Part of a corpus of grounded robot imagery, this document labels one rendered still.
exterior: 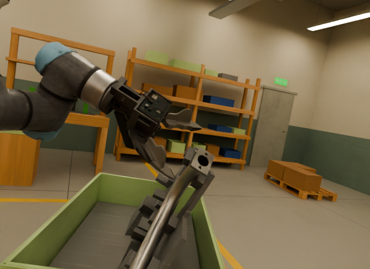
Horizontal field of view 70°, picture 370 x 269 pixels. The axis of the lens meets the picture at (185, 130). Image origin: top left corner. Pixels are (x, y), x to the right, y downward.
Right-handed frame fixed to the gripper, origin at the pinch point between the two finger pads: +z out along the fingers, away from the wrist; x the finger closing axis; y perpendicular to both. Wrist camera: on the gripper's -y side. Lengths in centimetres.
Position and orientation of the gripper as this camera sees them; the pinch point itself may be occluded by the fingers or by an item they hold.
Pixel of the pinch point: (188, 154)
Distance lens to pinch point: 56.5
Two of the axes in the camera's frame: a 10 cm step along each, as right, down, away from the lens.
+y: 3.8, -5.3, -7.6
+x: 3.9, -6.5, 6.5
